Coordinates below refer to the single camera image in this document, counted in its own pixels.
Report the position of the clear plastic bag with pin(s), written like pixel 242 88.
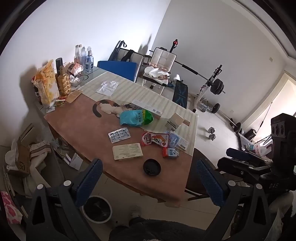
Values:
pixel 106 88

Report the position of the dark sauce bottle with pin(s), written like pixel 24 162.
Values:
pixel 37 95

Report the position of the blue label water bottle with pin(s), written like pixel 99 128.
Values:
pixel 89 61

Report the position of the pink patterned packet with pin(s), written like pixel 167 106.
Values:
pixel 10 208

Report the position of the brown paper sheet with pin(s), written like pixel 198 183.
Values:
pixel 72 96

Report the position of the clear plastic bottle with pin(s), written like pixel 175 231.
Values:
pixel 83 56

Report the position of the red white snack pack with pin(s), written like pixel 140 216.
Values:
pixel 75 68

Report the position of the tall glass bottle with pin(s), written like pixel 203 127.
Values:
pixel 76 55

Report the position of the white trash bin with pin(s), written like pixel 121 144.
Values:
pixel 97 209

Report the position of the chrome dumbbell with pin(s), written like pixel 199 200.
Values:
pixel 212 134

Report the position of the long white box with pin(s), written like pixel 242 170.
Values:
pixel 148 107

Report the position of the black round lid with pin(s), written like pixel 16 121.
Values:
pixel 151 167

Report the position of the black cylinder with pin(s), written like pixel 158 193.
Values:
pixel 59 66

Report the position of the white brown cloth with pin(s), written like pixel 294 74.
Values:
pixel 38 154

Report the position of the small brown piece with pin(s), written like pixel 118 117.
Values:
pixel 186 122

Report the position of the cream box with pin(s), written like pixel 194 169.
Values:
pixel 127 151

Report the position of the dark wooden chair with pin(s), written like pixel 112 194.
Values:
pixel 198 183

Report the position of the small white box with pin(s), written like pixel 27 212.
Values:
pixel 75 161

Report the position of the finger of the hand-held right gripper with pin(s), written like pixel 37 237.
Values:
pixel 240 170
pixel 242 154

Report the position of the golden bottle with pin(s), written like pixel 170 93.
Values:
pixel 63 82

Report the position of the dark fleece clothing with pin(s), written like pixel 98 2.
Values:
pixel 157 231

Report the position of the red snack packet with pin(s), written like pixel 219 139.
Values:
pixel 153 139

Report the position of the person's right forearm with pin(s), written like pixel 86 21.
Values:
pixel 283 208

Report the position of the crumpled white tissue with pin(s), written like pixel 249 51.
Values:
pixel 74 79

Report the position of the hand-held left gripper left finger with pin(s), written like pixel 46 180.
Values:
pixel 89 180

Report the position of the yellow snack bag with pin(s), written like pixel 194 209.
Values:
pixel 46 85

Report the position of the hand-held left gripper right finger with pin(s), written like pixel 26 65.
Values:
pixel 210 183

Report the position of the blue green snack bag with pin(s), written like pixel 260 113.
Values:
pixel 134 118

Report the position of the brown cardboard box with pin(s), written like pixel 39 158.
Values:
pixel 23 155

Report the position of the light blue packet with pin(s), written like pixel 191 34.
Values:
pixel 173 139

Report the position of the small red milk carton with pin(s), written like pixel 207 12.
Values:
pixel 170 153

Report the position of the white printed paper sheet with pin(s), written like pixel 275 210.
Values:
pixel 183 144

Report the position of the white padded chair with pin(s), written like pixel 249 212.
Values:
pixel 161 59

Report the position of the small cardboard box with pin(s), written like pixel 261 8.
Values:
pixel 174 121

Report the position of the silver blister pack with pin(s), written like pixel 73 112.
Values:
pixel 119 134

